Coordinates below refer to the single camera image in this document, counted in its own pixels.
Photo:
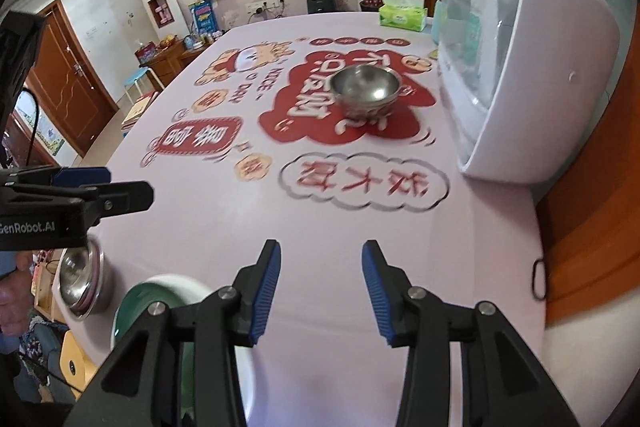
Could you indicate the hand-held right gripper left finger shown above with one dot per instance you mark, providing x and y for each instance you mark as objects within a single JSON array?
[{"x": 265, "y": 292}]

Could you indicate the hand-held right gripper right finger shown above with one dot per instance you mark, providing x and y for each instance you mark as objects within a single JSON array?
[{"x": 377, "y": 292}]

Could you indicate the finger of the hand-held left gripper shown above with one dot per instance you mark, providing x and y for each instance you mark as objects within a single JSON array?
[
  {"x": 125, "y": 197},
  {"x": 82, "y": 177}
]

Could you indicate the pink steel-lined bowl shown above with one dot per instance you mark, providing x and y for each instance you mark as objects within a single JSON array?
[{"x": 75, "y": 278}]

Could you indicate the large stainless steel bowl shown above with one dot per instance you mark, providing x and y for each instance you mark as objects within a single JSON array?
[{"x": 102, "y": 274}]

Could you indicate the white round plate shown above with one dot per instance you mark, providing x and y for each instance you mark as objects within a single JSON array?
[{"x": 175, "y": 281}]

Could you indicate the green round plate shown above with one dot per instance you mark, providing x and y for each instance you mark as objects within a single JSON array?
[{"x": 131, "y": 309}]

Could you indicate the small stainless steel bowl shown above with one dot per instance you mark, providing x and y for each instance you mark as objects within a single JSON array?
[{"x": 365, "y": 82}]

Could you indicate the person's left hand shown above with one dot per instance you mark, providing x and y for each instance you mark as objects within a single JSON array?
[{"x": 12, "y": 302}]

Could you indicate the printed pink tablecloth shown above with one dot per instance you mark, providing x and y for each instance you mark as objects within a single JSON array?
[{"x": 325, "y": 227}]

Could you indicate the stack of books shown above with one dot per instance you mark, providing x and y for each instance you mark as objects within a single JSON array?
[{"x": 140, "y": 107}]

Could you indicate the brown wooden door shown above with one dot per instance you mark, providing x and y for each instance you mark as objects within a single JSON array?
[{"x": 70, "y": 82}]

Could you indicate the round blue-seat stool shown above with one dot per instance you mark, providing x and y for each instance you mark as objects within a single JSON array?
[{"x": 142, "y": 74}]

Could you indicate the wooden tv cabinet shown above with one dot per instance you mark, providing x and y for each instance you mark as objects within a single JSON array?
[{"x": 175, "y": 62}]

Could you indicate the yellow wooden stool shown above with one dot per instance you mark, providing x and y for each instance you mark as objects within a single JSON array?
[{"x": 75, "y": 364}]

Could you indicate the green tissue box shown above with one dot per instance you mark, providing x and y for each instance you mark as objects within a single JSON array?
[{"x": 402, "y": 14}]

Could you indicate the white countertop dish cabinet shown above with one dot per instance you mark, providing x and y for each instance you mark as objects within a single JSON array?
[{"x": 550, "y": 57}]

